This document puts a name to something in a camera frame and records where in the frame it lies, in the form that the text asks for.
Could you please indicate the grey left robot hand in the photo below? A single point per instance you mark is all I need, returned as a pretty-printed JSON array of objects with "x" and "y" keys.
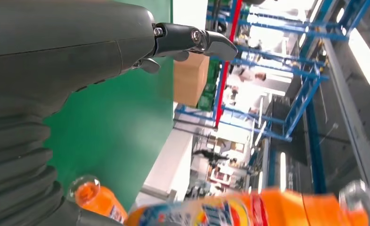
[{"x": 63, "y": 37}]

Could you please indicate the blue metal shelf frame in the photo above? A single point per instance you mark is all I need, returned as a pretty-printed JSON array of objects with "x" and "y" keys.
[{"x": 297, "y": 103}]

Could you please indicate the red pole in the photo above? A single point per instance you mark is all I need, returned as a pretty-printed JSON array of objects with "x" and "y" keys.
[{"x": 225, "y": 75}]

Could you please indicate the white side table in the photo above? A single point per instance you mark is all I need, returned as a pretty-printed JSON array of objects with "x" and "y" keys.
[{"x": 169, "y": 168}]

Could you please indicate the black humanoid robot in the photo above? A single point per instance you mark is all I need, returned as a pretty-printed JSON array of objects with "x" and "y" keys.
[{"x": 211, "y": 155}]

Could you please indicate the ceiling light panel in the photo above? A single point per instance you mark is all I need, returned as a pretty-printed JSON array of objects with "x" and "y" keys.
[
  {"x": 366, "y": 57},
  {"x": 283, "y": 171}
]

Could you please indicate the person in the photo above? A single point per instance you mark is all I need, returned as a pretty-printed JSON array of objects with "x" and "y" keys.
[{"x": 253, "y": 75}]

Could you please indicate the metal table leg frame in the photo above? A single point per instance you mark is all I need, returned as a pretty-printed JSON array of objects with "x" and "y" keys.
[{"x": 158, "y": 192}]

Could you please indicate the green plastic crate stack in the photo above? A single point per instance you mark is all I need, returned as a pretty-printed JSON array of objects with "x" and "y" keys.
[{"x": 209, "y": 90}]

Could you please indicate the brown cardboard box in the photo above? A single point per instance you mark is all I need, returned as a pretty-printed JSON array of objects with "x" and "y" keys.
[{"x": 189, "y": 81}]

